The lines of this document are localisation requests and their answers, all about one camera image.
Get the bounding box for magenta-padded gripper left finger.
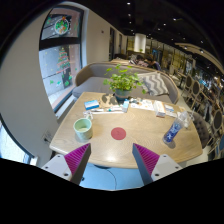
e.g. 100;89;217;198
40;142;92;186

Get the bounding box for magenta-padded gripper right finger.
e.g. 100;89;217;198
131;142;184;186

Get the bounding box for clear blue-labelled drink bottle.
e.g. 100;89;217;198
162;111;188;145

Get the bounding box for pale green ceramic mug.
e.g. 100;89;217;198
72;117;94;141

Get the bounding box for flat round red coaster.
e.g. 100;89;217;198
110;126;127;141

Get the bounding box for white carton box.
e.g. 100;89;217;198
153;99;167;118

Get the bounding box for printed paper leaflet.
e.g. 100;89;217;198
129;98;156;112

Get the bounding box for blue and white box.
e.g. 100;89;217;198
83;99;101;111

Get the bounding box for clear plastic cup with straw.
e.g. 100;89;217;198
182;108;196;131

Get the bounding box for grey tufted chair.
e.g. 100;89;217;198
191;110;211;149

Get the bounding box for grey curved sofa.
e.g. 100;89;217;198
71;61;181;105

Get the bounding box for grey zigzag pillow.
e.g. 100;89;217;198
138;71;170;97

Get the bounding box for green potted plant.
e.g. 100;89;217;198
102;63;148;101

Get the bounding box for group of dining chairs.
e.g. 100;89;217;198
178;73;224;158

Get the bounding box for large decorated window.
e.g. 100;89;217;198
38;4;84;113

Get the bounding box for person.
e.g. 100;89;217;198
134;54;163;72

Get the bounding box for white round column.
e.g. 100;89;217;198
133;32;147;54

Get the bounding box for group of ceiling lights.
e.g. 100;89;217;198
124;1;208;54

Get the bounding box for white wall outlet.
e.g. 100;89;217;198
42;130;54;144

